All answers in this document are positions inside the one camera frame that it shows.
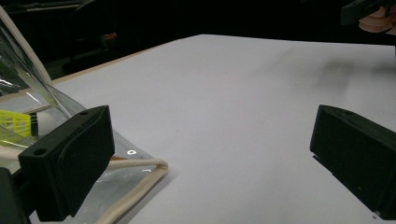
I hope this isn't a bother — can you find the white table cover sheet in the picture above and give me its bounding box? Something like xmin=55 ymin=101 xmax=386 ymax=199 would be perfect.
xmin=0 ymin=33 xmax=396 ymax=224

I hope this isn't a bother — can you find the wooden table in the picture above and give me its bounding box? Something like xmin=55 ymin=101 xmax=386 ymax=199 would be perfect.
xmin=0 ymin=40 xmax=178 ymax=104

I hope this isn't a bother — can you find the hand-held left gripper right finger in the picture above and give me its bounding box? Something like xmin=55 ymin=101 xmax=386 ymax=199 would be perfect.
xmin=309 ymin=104 xmax=396 ymax=220

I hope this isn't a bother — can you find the transparent bag with beige trim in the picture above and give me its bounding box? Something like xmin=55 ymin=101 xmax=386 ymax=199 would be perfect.
xmin=0 ymin=6 xmax=170 ymax=224

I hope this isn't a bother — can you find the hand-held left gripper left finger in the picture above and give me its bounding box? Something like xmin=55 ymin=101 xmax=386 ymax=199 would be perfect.
xmin=18 ymin=105 xmax=116 ymax=222

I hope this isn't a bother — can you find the yellow shuttlecock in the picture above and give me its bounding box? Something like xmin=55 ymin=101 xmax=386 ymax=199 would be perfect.
xmin=0 ymin=108 xmax=40 ymax=139

